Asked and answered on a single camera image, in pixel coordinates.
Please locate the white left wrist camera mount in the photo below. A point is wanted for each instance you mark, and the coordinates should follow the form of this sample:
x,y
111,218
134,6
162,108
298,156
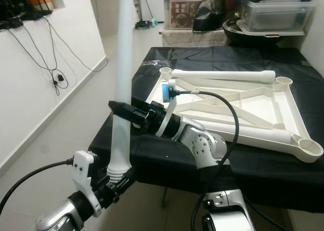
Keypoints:
x,y
83,167

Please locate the orange lid storage box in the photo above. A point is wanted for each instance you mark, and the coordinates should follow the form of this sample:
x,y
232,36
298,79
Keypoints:
x,y
182,13

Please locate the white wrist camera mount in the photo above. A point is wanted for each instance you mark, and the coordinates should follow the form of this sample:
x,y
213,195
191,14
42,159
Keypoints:
x,y
164,124
83,167

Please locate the beige stone bench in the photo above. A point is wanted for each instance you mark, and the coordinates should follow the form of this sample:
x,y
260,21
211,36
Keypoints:
x,y
192,37

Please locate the clear plastic storage box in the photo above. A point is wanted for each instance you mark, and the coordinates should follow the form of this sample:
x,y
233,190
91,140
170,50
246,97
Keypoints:
x,y
278,17

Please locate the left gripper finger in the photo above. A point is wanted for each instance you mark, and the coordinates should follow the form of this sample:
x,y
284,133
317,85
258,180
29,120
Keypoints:
x,y
128,178
104,179

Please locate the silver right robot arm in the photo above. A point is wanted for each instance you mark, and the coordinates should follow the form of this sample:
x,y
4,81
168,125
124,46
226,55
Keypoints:
x,y
202,145

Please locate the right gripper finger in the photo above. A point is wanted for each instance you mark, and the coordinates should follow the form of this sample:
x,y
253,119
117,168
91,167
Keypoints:
x,y
121,109

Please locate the black power adapter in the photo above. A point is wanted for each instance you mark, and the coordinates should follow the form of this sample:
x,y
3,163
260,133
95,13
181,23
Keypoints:
x,y
60,80

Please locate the black electronics pile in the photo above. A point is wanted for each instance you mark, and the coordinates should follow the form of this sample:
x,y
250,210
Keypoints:
x,y
25,10

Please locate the black floor mop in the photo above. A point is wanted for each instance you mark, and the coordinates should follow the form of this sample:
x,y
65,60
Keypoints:
x,y
144,24

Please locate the clear tape strip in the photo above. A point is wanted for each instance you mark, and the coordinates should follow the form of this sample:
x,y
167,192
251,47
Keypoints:
x,y
159,63

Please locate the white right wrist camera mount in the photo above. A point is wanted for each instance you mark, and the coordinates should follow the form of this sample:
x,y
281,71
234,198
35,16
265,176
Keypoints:
x,y
164,124

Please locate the black plastic bag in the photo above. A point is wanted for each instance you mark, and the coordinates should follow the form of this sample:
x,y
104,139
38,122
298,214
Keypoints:
x,y
210,15

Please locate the black wok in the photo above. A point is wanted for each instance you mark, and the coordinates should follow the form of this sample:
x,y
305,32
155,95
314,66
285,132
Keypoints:
x,y
248,38

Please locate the black tablecloth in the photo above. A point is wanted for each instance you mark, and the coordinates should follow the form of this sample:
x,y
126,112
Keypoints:
x,y
152,165

